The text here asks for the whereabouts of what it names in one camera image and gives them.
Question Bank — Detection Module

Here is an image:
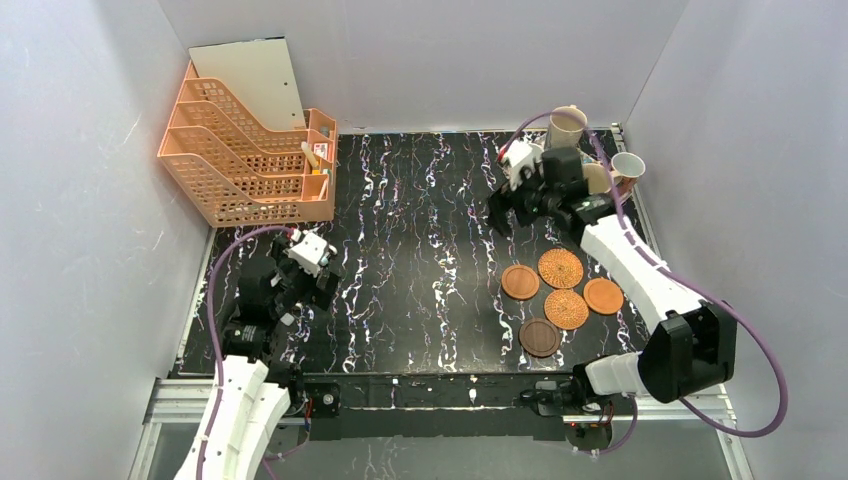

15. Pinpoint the woven rattan coaster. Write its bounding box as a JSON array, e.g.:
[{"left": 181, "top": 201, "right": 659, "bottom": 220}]
[
  {"left": 537, "top": 248, "right": 584, "bottom": 289},
  {"left": 544, "top": 289, "right": 589, "bottom": 330}
]

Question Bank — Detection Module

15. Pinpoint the light wooden coaster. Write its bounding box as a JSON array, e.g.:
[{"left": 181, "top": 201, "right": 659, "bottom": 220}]
[
  {"left": 583, "top": 278, "right": 624, "bottom": 315},
  {"left": 501, "top": 264, "right": 540, "bottom": 301}
]

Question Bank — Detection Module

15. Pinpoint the dark wooden coaster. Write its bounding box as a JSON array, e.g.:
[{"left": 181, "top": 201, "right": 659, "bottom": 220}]
[{"left": 519, "top": 318, "right": 562, "bottom": 358}]

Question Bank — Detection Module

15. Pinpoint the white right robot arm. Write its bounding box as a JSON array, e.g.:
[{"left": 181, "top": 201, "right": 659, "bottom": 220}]
[{"left": 487, "top": 141, "right": 737, "bottom": 403}]

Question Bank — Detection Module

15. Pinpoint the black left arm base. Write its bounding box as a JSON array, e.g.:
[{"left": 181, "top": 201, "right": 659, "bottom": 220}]
[{"left": 267, "top": 362, "right": 342, "bottom": 434}]

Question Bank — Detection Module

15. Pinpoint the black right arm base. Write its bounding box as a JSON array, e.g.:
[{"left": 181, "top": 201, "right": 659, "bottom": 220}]
[{"left": 517, "top": 366, "right": 639, "bottom": 458}]

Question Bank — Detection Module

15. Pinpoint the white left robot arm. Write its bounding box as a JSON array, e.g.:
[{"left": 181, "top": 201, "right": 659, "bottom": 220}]
[{"left": 175, "top": 229, "right": 341, "bottom": 479}]

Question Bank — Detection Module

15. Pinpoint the large beige floral mug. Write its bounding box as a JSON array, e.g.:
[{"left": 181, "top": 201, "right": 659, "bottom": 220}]
[{"left": 582, "top": 163, "right": 612, "bottom": 195}]

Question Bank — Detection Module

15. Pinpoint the floral tray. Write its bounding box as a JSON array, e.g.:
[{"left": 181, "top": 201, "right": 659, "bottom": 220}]
[{"left": 588, "top": 131, "right": 633, "bottom": 205}]

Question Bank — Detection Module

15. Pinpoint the tall beige mug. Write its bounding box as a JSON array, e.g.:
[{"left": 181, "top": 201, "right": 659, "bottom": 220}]
[{"left": 544, "top": 105, "right": 588, "bottom": 150}]

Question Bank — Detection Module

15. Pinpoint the white and red mug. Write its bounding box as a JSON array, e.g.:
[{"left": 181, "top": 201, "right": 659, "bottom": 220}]
[{"left": 610, "top": 152, "right": 646, "bottom": 197}]

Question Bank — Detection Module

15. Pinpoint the orange plastic file organizer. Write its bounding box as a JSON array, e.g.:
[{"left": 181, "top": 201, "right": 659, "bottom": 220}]
[{"left": 158, "top": 66, "right": 338, "bottom": 228}]

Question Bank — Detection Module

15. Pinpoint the white board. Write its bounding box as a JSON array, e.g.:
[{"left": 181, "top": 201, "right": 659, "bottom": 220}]
[{"left": 188, "top": 37, "right": 307, "bottom": 131}]

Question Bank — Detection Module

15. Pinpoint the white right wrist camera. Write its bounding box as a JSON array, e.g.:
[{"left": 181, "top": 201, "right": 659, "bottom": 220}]
[{"left": 498, "top": 140, "right": 543, "bottom": 191}]

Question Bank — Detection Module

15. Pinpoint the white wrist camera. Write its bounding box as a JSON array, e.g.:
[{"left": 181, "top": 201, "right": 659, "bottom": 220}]
[
  {"left": 498, "top": 140, "right": 543, "bottom": 191},
  {"left": 284, "top": 229, "right": 338, "bottom": 277}
]

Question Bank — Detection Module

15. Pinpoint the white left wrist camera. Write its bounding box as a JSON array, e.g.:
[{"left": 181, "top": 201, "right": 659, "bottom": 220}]
[{"left": 284, "top": 229, "right": 338, "bottom": 277}]

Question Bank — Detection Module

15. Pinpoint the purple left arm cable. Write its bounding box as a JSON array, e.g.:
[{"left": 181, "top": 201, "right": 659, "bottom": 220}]
[{"left": 205, "top": 225, "right": 296, "bottom": 480}]

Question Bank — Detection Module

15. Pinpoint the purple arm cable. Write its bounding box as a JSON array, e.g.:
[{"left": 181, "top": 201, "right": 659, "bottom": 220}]
[
  {"left": 498, "top": 111, "right": 789, "bottom": 457},
  {"left": 205, "top": 225, "right": 296, "bottom": 480}
]

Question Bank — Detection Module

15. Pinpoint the aluminium frame rail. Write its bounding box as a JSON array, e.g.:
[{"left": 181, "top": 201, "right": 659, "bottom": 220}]
[{"left": 129, "top": 374, "right": 753, "bottom": 480}]

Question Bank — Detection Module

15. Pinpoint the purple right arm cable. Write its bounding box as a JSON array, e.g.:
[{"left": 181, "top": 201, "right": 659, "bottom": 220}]
[{"left": 498, "top": 111, "right": 789, "bottom": 457}]

